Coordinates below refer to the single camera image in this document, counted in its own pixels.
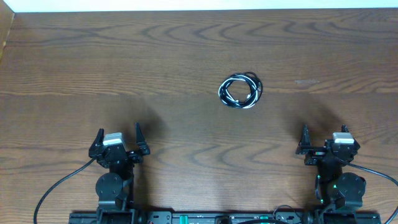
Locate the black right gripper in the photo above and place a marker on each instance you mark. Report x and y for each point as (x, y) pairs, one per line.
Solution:
(316, 155)

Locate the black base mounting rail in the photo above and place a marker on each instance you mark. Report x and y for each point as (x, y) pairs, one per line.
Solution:
(164, 217)

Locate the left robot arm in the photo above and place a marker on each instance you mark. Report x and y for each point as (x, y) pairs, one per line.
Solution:
(115, 189)

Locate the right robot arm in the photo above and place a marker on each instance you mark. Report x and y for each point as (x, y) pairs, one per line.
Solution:
(341, 193)

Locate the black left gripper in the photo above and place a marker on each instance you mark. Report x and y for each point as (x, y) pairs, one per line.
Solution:
(136, 157)

